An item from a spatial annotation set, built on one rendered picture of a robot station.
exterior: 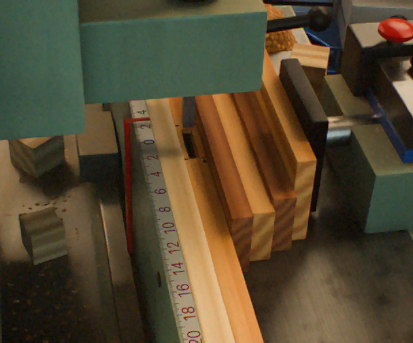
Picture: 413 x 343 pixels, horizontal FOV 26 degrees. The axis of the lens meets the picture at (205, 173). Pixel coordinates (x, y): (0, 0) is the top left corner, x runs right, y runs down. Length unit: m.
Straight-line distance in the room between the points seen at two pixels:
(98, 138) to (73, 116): 0.26
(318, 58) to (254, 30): 0.21
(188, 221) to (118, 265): 0.17
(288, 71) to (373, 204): 0.12
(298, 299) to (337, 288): 0.03
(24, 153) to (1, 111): 0.29
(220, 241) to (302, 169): 0.08
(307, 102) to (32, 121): 0.21
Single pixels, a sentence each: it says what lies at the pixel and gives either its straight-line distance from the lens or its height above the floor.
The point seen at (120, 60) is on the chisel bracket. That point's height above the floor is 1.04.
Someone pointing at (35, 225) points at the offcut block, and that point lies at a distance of 0.82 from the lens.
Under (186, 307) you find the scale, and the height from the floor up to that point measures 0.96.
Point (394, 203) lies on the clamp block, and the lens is 0.71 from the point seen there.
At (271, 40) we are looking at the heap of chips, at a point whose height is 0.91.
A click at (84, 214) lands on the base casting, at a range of 0.87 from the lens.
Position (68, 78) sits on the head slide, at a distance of 0.61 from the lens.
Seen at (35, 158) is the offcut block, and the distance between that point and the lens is 0.90.
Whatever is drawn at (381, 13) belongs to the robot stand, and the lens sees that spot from 1.31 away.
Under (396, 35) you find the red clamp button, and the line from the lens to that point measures 0.73.
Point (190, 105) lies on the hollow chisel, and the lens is 0.72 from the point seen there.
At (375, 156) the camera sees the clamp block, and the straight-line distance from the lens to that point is 0.70.
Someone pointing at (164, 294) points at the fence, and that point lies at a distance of 0.61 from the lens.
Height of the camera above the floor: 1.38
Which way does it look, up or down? 39 degrees down
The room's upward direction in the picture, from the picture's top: 3 degrees clockwise
